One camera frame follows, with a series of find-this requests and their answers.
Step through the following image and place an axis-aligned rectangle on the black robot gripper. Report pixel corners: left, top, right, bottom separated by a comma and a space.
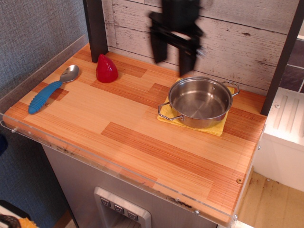
149, 0, 203, 76

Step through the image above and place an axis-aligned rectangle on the stainless steel two-handled pan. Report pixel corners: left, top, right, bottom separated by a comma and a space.
158, 76, 240, 129

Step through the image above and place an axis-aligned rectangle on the yellow folded cloth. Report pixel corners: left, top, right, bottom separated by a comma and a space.
157, 77, 236, 137

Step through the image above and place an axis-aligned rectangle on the red plastic strawberry toy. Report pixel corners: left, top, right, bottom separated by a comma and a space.
96, 54, 118, 83

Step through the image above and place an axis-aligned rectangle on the clear acrylic edge guard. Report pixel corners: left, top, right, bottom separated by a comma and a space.
3, 110, 242, 226

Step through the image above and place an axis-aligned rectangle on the white toy sink unit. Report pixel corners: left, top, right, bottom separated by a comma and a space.
253, 88, 304, 191

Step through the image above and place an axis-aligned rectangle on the grey toy fridge cabinet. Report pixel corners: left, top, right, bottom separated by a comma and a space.
43, 146, 217, 228

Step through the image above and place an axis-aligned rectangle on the silver dispenser panel with buttons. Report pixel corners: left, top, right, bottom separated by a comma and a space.
94, 187, 152, 228

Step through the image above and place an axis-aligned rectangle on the yellow object bottom left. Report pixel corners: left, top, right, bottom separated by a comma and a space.
18, 218, 37, 228

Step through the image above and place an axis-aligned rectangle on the dark left vertical post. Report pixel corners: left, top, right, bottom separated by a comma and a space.
83, 0, 108, 63

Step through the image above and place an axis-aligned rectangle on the dark vertical post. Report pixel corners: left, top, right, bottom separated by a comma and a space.
83, 0, 108, 63
260, 0, 304, 116

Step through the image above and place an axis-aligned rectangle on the blue-handled metal spoon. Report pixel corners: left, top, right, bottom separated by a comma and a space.
28, 65, 80, 114

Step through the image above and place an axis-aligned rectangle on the dark right vertical post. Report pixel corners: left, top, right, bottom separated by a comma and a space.
260, 0, 304, 116

